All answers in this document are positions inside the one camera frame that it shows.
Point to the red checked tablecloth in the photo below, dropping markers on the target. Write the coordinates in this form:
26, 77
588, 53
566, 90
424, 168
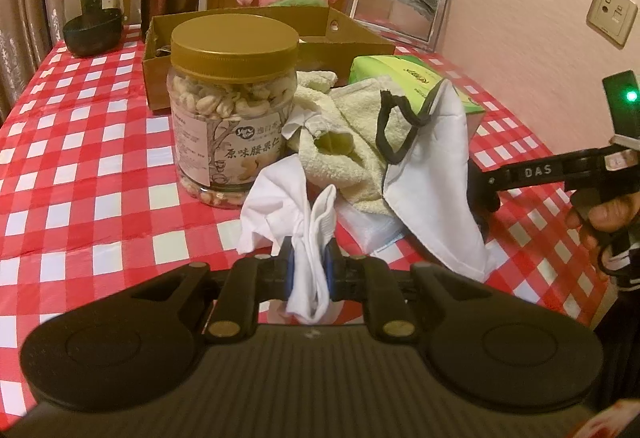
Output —
90, 178

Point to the green tissue box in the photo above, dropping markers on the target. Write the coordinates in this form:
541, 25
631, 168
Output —
400, 70

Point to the person's right hand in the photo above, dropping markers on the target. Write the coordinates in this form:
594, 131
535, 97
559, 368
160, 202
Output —
612, 215

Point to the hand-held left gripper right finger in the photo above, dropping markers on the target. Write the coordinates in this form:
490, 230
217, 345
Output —
331, 268

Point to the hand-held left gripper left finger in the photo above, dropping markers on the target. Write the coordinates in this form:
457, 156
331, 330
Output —
287, 268

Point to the white sock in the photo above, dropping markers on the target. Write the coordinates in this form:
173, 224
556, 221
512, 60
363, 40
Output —
280, 208

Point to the cardboard box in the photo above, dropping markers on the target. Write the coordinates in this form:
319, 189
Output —
160, 82

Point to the glass jar with dark lid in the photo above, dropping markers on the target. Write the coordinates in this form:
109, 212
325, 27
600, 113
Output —
92, 17

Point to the framed sand picture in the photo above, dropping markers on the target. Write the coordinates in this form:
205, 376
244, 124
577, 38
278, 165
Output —
395, 2

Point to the cashew jar with gold lid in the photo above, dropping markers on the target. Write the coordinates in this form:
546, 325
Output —
230, 117

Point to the pale yellow towel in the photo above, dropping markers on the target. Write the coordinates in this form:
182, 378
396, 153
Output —
355, 152

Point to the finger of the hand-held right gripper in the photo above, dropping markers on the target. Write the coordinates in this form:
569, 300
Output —
525, 172

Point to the white and black face mask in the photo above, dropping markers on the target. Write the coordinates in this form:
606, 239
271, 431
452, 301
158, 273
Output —
435, 188

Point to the beige wall outlet panel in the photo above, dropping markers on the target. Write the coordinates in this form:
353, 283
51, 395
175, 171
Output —
612, 12

